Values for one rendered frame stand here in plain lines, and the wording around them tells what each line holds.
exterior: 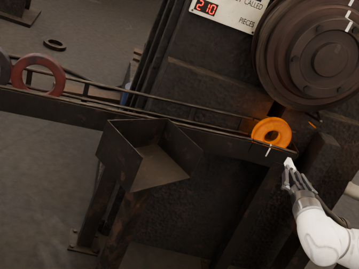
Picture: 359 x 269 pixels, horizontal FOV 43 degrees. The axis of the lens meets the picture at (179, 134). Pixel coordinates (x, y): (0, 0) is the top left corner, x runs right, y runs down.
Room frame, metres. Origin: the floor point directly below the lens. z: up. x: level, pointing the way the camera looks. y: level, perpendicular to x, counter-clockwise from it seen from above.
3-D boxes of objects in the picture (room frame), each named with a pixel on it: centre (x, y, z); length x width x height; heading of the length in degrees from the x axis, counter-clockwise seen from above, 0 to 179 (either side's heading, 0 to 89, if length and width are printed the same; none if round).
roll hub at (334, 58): (1.61, -0.36, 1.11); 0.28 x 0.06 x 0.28; 105
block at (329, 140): (1.78, -0.56, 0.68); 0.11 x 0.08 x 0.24; 15
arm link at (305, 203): (1.26, -0.46, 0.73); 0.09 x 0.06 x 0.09; 105
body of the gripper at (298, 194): (1.33, -0.44, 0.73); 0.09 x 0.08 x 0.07; 15
